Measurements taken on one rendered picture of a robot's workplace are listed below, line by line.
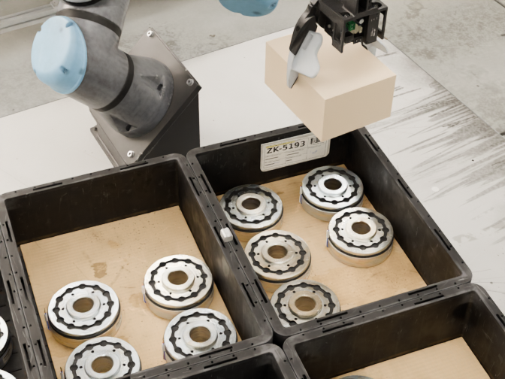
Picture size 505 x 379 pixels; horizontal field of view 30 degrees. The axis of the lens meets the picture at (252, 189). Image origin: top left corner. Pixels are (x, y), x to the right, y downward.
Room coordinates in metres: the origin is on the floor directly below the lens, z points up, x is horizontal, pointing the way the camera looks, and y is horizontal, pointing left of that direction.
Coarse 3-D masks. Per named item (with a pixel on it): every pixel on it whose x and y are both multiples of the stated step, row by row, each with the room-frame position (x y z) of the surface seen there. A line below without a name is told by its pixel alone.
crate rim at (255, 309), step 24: (120, 168) 1.09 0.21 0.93; (144, 168) 1.10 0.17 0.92; (24, 192) 1.03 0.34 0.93; (192, 192) 1.04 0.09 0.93; (0, 216) 0.98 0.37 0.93; (216, 240) 0.94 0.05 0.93; (24, 288) 0.85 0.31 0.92; (240, 288) 0.85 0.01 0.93; (24, 312) 0.80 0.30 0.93; (264, 336) 0.77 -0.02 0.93; (48, 360) 0.72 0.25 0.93; (192, 360) 0.73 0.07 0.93
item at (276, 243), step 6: (276, 240) 1.00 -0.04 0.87; (264, 246) 0.99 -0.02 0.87; (270, 246) 0.99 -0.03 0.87; (276, 246) 0.99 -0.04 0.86; (282, 246) 0.99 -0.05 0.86; (288, 246) 0.99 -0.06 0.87; (264, 252) 0.98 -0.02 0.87; (288, 252) 0.98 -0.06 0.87; (264, 258) 0.97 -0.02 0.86; (270, 258) 0.96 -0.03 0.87; (282, 258) 0.96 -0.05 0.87; (288, 258) 0.97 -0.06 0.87; (276, 264) 0.96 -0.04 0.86; (282, 264) 0.96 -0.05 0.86
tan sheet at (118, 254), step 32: (128, 224) 1.07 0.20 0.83; (160, 224) 1.07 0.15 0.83; (32, 256) 0.99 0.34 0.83; (64, 256) 0.99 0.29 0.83; (96, 256) 0.99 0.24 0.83; (128, 256) 1.00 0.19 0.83; (160, 256) 1.00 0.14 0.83; (32, 288) 0.93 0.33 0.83; (128, 288) 0.93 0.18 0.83; (128, 320) 0.87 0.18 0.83; (160, 320) 0.87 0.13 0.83; (64, 352) 0.81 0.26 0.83; (160, 352) 0.81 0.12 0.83
